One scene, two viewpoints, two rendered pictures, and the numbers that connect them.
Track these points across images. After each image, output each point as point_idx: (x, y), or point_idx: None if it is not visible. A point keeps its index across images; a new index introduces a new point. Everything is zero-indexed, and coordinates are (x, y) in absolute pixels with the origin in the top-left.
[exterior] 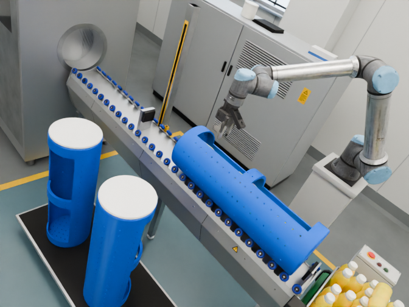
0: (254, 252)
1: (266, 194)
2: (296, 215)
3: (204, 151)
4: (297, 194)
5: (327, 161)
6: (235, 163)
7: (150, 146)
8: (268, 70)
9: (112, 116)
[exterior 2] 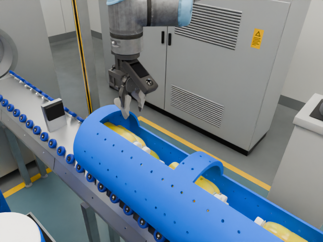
0: None
1: (230, 185)
2: (291, 215)
3: (111, 143)
4: (282, 161)
5: (312, 106)
6: (173, 147)
7: (58, 151)
8: None
9: (18, 123)
